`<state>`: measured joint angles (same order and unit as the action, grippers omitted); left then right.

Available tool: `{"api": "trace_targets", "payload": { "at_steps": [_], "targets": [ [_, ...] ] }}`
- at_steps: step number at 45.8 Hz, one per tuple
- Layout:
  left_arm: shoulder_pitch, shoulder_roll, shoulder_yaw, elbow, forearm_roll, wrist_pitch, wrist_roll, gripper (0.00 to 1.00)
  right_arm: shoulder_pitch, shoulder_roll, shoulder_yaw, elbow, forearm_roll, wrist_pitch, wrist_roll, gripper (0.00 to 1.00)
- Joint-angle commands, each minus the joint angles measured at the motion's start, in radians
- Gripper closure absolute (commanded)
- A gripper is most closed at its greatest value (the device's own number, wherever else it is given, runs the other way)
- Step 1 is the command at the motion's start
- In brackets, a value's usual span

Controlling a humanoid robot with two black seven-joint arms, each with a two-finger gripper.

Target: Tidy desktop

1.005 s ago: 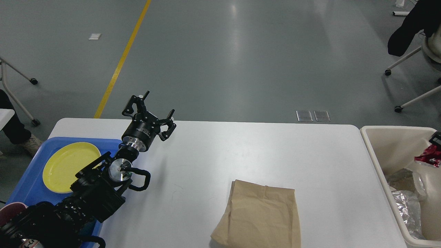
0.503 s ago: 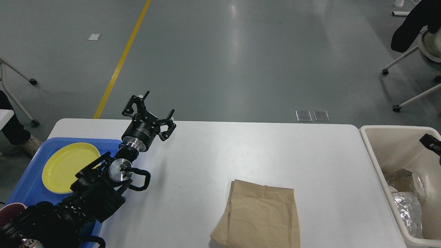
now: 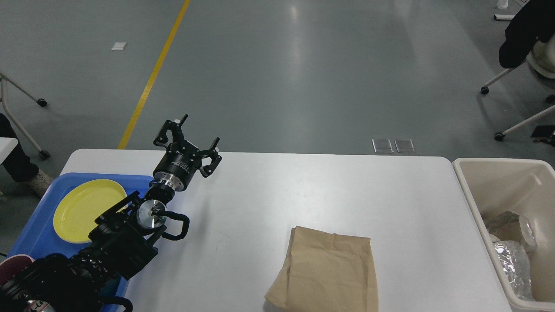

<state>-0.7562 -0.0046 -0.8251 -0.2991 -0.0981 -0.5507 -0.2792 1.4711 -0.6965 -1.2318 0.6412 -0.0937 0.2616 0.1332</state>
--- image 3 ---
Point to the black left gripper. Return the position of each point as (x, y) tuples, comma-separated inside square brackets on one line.
[(178, 165)]

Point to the yellow plate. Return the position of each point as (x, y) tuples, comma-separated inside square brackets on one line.
[(74, 217)]

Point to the dark teal mug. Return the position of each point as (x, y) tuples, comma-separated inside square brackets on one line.
[(111, 288)]

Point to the white paper cup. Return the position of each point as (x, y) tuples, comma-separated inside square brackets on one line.
[(493, 238)]

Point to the silver foil bag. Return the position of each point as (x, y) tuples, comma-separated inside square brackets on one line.
[(516, 266)]

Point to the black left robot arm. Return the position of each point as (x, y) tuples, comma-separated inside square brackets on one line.
[(123, 241)]

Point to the white rolling rack leg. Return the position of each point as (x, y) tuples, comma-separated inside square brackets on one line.
[(16, 115)]

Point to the person's foot in shoe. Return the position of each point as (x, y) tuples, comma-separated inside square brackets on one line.
[(23, 171)]

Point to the brown paper bag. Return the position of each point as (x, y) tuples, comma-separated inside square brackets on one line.
[(324, 272)]

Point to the left floor outlet cover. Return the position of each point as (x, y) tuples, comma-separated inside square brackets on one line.
[(382, 146)]

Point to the floor outlet cover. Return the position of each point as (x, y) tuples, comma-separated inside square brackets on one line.
[(404, 146), (382, 146)]

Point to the right floor outlet cover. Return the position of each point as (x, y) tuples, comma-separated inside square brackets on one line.
[(404, 146)]

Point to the pink mug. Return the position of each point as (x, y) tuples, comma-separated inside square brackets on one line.
[(13, 265)]

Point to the white plastic bin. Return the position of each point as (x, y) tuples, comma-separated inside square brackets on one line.
[(525, 186)]

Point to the clear plastic bag in bin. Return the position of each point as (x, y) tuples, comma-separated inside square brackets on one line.
[(510, 226)]

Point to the white office chair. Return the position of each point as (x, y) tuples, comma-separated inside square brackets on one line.
[(540, 61)]

